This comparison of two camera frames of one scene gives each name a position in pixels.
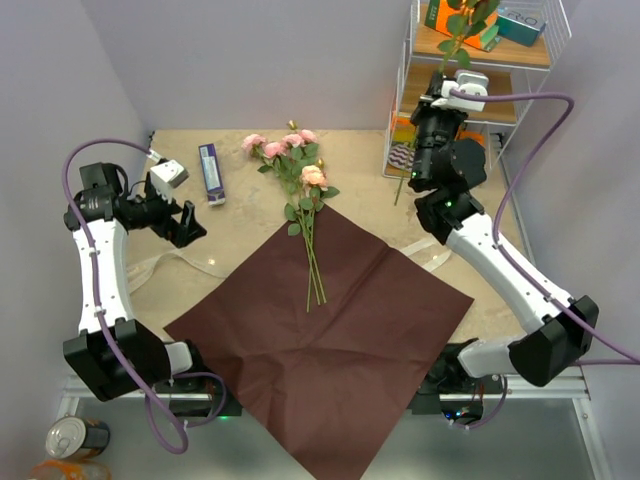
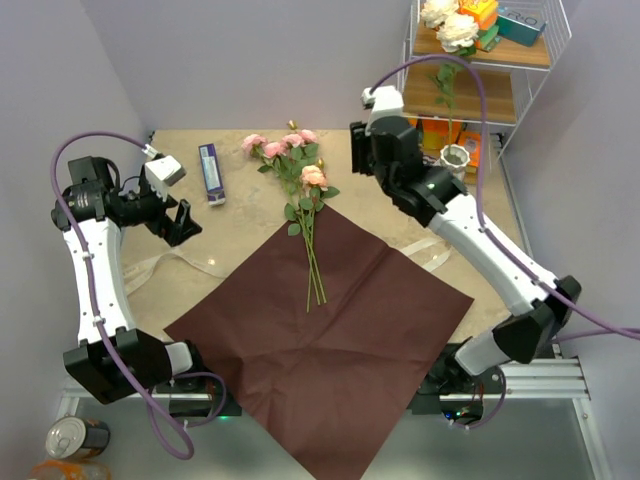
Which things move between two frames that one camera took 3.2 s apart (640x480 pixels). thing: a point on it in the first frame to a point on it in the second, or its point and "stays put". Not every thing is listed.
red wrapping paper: (325, 387) stays put
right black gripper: (424, 107) to (359, 144)
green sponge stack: (489, 38) stays put
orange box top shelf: (437, 17) to (484, 12)
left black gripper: (179, 233) stays put
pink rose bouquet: (296, 161) stays put
